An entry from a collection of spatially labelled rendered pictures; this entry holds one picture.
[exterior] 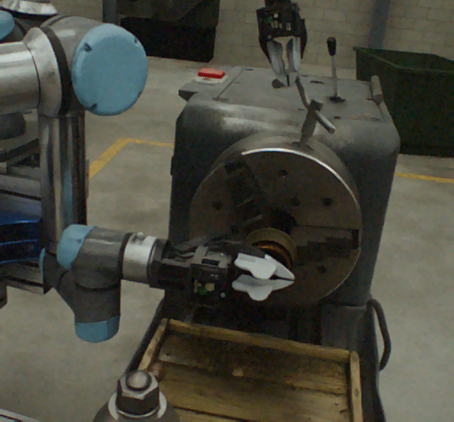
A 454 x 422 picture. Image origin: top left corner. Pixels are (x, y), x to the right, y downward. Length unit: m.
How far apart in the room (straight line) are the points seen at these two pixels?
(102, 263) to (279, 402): 0.36
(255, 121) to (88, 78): 0.48
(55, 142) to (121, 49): 0.24
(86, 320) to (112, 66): 0.41
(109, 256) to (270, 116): 0.46
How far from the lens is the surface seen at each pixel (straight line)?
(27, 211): 1.19
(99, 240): 0.90
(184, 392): 0.96
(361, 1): 10.93
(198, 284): 0.85
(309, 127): 1.00
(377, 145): 1.15
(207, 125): 1.16
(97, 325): 0.96
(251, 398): 0.96
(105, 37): 0.76
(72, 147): 0.95
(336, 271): 1.06
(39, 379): 2.38
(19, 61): 0.75
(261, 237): 0.92
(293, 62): 1.11
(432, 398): 2.55
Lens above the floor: 1.51
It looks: 22 degrees down
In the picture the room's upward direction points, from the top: 6 degrees clockwise
